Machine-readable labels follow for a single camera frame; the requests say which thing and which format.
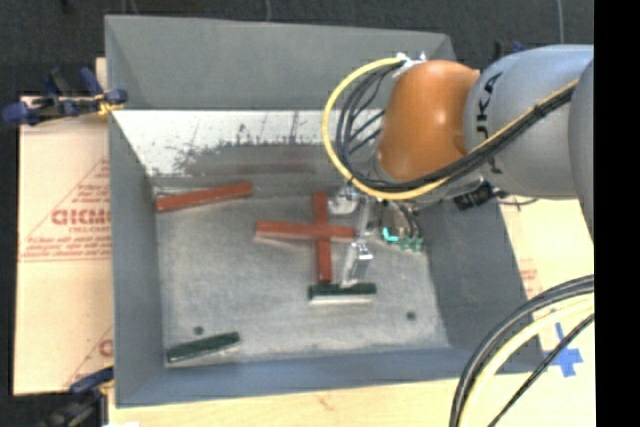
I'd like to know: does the grey metal bin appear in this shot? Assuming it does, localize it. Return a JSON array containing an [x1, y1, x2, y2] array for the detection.
[[103, 13, 545, 409]]

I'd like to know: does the dark green flat block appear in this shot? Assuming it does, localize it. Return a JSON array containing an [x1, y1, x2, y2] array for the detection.
[[306, 282, 378, 305], [165, 331, 242, 364]]

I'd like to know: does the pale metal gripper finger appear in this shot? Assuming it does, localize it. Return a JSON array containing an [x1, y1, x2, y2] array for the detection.
[[340, 242, 359, 289], [352, 242, 375, 287]]

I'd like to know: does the black cylinder on white bracket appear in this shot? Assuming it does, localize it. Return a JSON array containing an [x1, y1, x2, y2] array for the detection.
[[439, 182, 501, 212]]

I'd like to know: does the red-brown flat block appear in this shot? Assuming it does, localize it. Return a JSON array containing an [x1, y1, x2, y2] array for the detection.
[[253, 219, 357, 249], [154, 181, 255, 214], [311, 190, 335, 284]]

